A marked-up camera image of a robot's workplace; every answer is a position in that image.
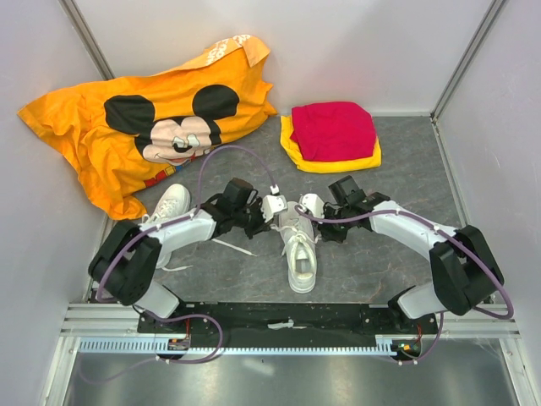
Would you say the white sneaker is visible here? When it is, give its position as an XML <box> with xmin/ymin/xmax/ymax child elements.
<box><xmin>141</xmin><ymin>184</ymin><xmax>257</xmax><ymax>272</ymax></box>
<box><xmin>273</xmin><ymin>201</ymin><xmax>317</xmax><ymax>294</ymax></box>

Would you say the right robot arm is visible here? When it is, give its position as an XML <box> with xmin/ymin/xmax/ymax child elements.
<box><xmin>302</xmin><ymin>176</ymin><xmax>505</xmax><ymax>333</ymax></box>

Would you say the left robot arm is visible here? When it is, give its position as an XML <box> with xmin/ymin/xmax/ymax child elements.
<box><xmin>88</xmin><ymin>178</ymin><xmax>284</xmax><ymax>332</ymax></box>

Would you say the yellow folded cloth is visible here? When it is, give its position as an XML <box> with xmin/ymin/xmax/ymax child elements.
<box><xmin>280</xmin><ymin>116</ymin><xmax>382</xmax><ymax>174</ymax></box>

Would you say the red folded cloth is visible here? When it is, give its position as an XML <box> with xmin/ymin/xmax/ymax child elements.
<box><xmin>291</xmin><ymin>101</ymin><xmax>377</xmax><ymax>162</ymax></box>

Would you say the white tape piece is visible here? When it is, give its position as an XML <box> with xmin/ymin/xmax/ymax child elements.
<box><xmin>267</xmin><ymin>319</ymin><xmax>307</xmax><ymax>331</ymax></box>

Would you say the orange Mickey Mouse bag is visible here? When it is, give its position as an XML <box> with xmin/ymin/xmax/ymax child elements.
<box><xmin>18</xmin><ymin>35</ymin><xmax>276</xmax><ymax>220</ymax></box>

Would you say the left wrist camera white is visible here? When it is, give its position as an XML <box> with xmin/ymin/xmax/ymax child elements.
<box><xmin>261</xmin><ymin>195</ymin><xmax>287</xmax><ymax>222</ymax></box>

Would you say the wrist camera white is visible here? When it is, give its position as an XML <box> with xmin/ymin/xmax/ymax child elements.
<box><xmin>261</xmin><ymin>195</ymin><xmax>287</xmax><ymax>222</ymax></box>
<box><xmin>299</xmin><ymin>193</ymin><xmax>325</xmax><ymax>218</ymax></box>

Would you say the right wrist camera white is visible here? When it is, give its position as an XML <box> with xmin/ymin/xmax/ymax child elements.
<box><xmin>299</xmin><ymin>193</ymin><xmax>325</xmax><ymax>218</ymax></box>

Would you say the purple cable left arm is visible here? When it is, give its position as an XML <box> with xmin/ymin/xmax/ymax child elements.
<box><xmin>78</xmin><ymin>145</ymin><xmax>280</xmax><ymax>384</ymax></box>

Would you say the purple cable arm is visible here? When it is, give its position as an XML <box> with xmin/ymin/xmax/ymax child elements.
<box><xmin>294</xmin><ymin>205</ymin><xmax>515</xmax><ymax>365</ymax></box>
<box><xmin>78</xmin><ymin>145</ymin><xmax>280</xmax><ymax>384</ymax></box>

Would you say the slotted cable duct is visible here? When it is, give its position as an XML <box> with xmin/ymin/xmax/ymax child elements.
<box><xmin>78</xmin><ymin>337</ymin><xmax>398</xmax><ymax>356</ymax></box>

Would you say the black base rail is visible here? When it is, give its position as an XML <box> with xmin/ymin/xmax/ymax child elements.
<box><xmin>137</xmin><ymin>299</ymin><xmax>440</xmax><ymax>350</ymax></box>

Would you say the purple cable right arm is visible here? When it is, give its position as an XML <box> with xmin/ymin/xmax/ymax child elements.
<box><xmin>294</xmin><ymin>205</ymin><xmax>515</xmax><ymax>365</ymax></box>

